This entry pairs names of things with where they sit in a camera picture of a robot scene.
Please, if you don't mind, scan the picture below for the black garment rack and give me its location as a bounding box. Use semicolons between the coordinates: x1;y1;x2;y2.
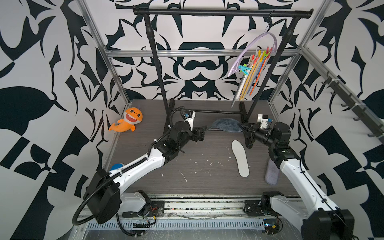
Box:
133;8;314;133

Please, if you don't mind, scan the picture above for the lilac round clip hanger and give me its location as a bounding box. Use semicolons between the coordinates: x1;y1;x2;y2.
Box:
227;17;278;78

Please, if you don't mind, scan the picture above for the blue round button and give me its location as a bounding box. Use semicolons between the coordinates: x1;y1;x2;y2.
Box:
111;163;125;171

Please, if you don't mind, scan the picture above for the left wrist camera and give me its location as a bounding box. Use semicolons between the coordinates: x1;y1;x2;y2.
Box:
181;110;196;131

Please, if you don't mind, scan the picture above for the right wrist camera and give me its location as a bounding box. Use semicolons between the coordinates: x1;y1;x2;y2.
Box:
257;114;273;130

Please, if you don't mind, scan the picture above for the orange-edged insole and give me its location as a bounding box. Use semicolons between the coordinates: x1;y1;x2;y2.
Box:
232;140;250;178

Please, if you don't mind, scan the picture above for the white cable duct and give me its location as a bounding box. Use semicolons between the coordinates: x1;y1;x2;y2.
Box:
85;218;266;231

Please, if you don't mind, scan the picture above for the orange shark plush toy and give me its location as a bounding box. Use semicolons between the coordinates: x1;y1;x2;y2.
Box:
109;107;143;133

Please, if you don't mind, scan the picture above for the grey fabric case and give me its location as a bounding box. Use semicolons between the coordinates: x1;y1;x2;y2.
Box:
265;159;280;186

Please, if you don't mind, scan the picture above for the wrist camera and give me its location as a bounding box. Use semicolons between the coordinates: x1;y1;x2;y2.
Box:
257;114;273;130
181;110;196;131

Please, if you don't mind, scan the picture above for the wall hook rail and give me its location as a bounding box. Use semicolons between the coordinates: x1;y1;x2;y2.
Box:
320;71;384;145

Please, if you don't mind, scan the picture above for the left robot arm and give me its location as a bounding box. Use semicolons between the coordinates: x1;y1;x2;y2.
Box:
72;121;208;226

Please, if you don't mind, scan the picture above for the dark grey felt insole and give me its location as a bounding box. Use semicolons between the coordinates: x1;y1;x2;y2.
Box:
208;118;242;133

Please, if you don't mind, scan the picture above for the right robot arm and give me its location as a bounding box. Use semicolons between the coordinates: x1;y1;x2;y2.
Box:
239;122;357;240

